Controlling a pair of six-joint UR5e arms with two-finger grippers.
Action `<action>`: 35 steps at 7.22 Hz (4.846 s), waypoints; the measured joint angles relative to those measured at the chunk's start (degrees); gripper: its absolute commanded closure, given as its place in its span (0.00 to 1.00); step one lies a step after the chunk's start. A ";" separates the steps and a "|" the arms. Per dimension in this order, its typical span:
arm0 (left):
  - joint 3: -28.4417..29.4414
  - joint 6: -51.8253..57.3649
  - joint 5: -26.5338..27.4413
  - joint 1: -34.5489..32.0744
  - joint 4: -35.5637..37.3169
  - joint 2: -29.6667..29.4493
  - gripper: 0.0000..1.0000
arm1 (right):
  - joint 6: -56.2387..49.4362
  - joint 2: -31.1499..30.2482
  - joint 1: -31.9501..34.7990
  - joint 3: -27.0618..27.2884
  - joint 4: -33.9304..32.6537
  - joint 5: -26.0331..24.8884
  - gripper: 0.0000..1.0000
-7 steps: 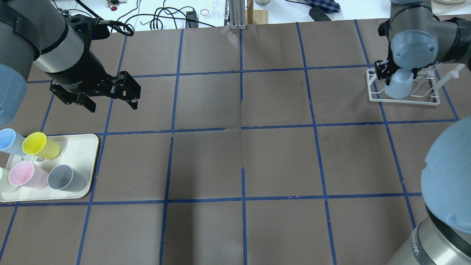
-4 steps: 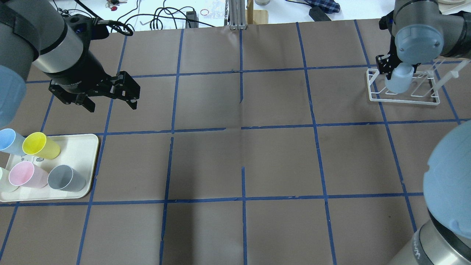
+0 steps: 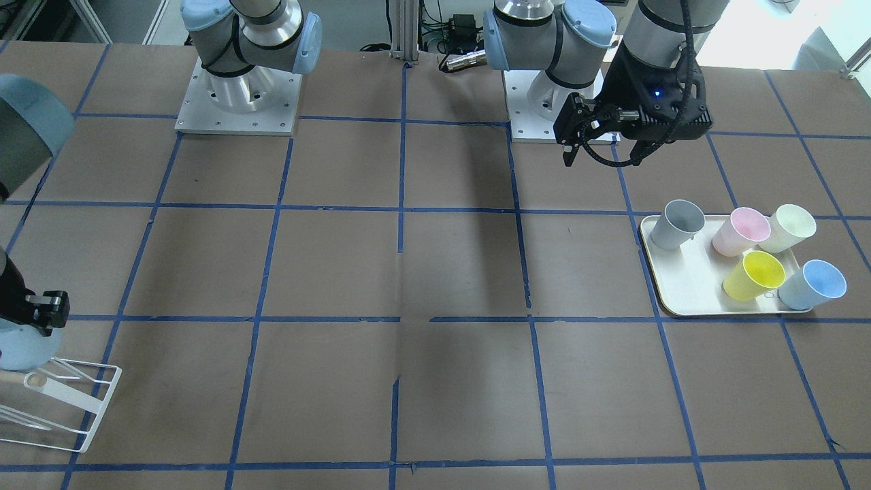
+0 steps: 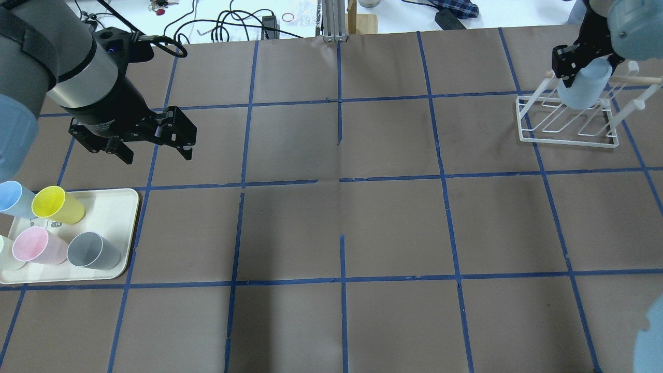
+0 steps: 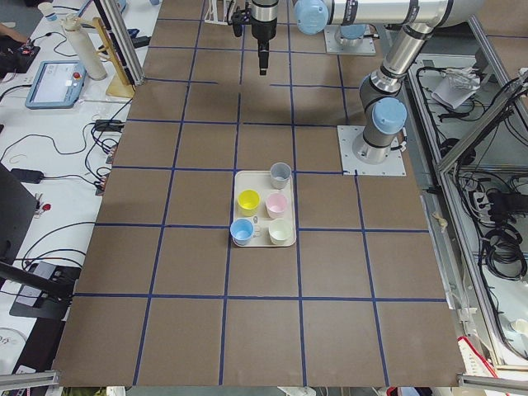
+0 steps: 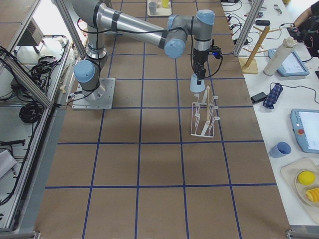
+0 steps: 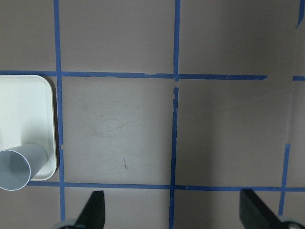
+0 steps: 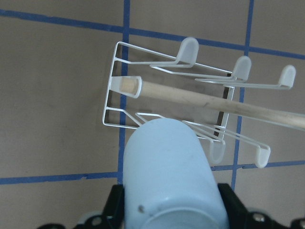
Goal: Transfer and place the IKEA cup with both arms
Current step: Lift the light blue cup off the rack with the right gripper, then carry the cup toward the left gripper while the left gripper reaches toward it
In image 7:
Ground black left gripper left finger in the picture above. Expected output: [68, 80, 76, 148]
[72, 191, 105, 229]

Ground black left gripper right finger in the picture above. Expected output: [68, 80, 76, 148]
[239, 189, 282, 229]

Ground cream plastic tray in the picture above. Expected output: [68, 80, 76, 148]
[0, 75, 57, 181]

